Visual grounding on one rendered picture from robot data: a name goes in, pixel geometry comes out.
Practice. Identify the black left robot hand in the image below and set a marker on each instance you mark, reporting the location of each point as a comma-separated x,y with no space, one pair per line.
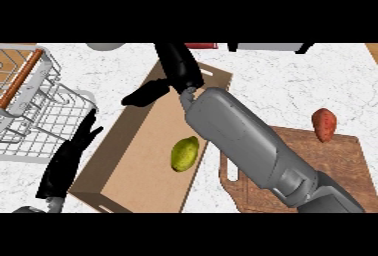
67,160

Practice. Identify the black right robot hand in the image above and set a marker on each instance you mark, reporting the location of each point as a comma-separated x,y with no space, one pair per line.
179,68

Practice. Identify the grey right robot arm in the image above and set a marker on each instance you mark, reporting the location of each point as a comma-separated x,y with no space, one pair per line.
252,146

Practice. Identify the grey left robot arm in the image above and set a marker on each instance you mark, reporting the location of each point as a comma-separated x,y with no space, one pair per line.
46,206

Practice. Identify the cardboard box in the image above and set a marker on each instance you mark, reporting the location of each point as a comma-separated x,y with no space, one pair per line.
148,140

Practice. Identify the brown wooden cutting board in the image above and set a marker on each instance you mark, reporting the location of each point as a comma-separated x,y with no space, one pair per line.
340,173

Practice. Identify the red object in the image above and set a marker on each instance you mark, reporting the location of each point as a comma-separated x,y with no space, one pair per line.
201,45

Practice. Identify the grey round object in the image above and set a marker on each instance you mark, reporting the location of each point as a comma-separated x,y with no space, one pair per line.
105,46

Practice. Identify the grey appliance with black legs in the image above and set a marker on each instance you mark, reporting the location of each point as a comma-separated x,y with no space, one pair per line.
268,46

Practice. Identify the orange sweet potato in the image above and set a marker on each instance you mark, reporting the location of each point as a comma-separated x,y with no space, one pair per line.
324,124

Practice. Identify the tan wooden object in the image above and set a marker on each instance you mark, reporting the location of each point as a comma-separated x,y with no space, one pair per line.
373,51

